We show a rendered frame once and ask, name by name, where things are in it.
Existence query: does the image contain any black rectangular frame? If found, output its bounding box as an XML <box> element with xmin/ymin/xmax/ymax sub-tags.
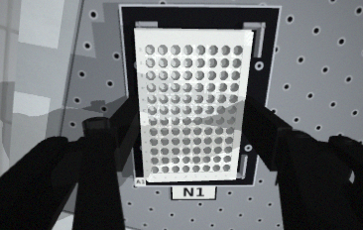
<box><xmin>119</xmin><ymin>4</ymin><xmax>282</xmax><ymax>186</ymax></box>

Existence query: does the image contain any white well plate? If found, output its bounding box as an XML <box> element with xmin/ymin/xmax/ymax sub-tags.
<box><xmin>134</xmin><ymin>29</ymin><xmax>253</xmax><ymax>182</ymax></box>

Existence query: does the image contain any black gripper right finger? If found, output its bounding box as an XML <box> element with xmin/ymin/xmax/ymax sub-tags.
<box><xmin>242</xmin><ymin>96</ymin><xmax>363</xmax><ymax>230</ymax></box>

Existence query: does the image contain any white label plate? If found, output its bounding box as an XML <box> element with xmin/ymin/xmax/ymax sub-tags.
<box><xmin>171</xmin><ymin>186</ymin><xmax>217</xmax><ymax>200</ymax></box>

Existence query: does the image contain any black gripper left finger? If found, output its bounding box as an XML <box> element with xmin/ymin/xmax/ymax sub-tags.
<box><xmin>0</xmin><ymin>96</ymin><xmax>141</xmax><ymax>230</ymax></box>

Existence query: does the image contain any grey perforated base plate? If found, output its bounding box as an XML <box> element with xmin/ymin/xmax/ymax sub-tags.
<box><xmin>57</xmin><ymin>0</ymin><xmax>363</xmax><ymax>230</ymax></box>

